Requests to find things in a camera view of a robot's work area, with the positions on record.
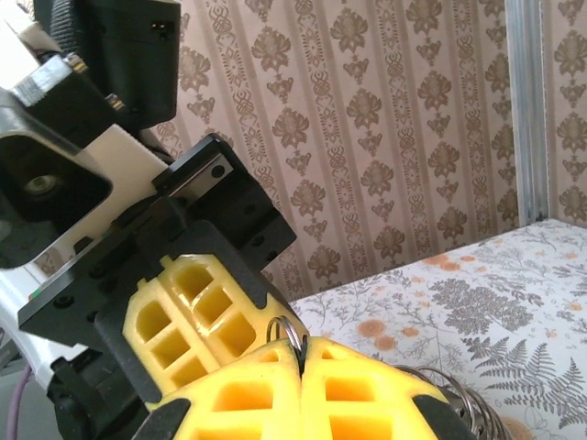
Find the aluminium corner post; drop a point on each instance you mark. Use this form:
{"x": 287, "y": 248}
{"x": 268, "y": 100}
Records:
{"x": 527, "y": 114}

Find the large metal keyring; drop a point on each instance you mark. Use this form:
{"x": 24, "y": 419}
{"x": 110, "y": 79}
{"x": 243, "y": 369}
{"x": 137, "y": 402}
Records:
{"x": 458, "y": 405}

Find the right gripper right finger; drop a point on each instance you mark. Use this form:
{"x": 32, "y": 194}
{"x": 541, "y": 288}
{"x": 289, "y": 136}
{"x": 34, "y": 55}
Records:
{"x": 316, "y": 412}

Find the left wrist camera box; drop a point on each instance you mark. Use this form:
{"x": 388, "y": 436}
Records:
{"x": 39, "y": 183}

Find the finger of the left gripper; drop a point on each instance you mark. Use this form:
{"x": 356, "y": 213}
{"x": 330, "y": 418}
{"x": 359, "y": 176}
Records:
{"x": 133, "y": 353}
{"x": 257, "y": 302}

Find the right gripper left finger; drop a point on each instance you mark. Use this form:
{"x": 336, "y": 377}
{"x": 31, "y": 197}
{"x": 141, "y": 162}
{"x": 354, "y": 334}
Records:
{"x": 275, "y": 412}

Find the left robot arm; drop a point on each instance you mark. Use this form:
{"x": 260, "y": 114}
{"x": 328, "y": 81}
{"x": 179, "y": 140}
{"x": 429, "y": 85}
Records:
{"x": 18, "y": 330}

